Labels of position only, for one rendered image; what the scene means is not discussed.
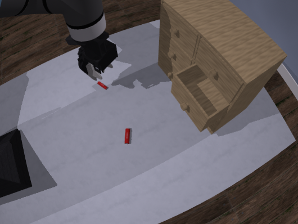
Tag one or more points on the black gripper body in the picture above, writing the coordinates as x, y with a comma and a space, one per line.
96, 54

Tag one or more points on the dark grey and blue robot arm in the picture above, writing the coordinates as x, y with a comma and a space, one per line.
85, 19

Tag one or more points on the light brown wooden chest of drawers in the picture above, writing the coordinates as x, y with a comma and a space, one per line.
242, 44

